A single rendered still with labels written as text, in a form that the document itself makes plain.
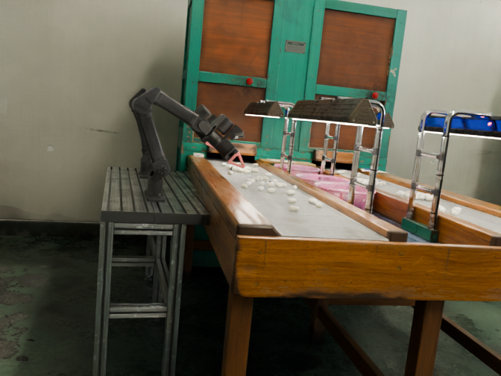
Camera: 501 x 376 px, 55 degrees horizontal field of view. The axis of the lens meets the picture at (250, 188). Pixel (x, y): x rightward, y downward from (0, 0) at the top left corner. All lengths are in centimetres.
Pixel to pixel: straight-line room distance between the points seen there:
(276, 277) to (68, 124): 279
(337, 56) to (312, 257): 211
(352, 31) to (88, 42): 186
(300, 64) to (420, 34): 171
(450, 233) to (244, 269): 76
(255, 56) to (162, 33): 101
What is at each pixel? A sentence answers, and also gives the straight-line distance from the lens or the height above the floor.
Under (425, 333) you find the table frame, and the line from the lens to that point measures 156.
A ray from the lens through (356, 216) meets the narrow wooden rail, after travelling 156.
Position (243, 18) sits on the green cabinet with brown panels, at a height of 161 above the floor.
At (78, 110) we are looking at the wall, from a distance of 381.
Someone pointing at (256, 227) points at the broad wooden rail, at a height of 76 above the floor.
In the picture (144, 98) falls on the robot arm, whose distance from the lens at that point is 194.
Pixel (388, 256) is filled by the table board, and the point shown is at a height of 70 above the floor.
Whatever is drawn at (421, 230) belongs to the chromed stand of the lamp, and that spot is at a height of 70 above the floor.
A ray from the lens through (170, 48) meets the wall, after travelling 384.
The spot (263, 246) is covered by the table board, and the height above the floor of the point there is 72.
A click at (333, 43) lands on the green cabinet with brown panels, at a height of 153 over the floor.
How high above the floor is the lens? 104
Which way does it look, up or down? 8 degrees down
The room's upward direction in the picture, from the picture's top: 6 degrees clockwise
